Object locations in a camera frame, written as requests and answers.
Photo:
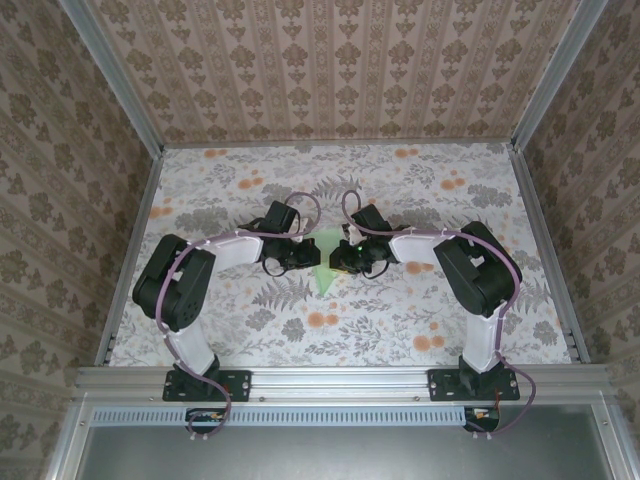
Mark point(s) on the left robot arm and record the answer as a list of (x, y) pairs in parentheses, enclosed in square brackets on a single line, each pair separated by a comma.
[(170, 280)]

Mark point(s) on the aluminium side rail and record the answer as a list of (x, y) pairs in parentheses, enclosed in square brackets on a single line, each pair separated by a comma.
[(546, 250), (131, 250)]

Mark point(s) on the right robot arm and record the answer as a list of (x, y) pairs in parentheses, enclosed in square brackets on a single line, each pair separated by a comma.
[(480, 280)]

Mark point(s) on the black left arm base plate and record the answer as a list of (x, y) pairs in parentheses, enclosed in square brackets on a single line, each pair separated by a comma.
[(240, 385)]

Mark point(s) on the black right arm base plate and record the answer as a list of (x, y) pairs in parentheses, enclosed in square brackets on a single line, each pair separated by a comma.
[(440, 387)]

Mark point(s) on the floral table cover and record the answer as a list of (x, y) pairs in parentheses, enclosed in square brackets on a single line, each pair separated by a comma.
[(350, 340)]

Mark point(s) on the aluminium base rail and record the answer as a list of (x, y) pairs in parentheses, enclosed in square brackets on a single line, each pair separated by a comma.
[(340, 382)]

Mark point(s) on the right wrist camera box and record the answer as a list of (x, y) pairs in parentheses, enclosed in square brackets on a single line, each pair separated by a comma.
[(352, 231)]

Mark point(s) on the small connector board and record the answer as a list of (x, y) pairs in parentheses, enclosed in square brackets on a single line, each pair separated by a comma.
[(205, 417), (482, 415)]

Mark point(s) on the aluminium rear rail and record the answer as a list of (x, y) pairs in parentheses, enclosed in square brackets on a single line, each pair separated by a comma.
[(500, 146)]

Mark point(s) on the light green paper sheet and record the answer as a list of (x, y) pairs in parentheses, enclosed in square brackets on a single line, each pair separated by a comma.
[(324, 282)]

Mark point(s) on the aluminium corner post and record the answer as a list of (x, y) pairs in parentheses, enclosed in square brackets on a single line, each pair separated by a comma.
[(114, 75), (557, 75)]

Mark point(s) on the grey metal panel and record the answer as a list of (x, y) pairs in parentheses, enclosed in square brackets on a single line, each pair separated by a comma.
[(340, 455)]

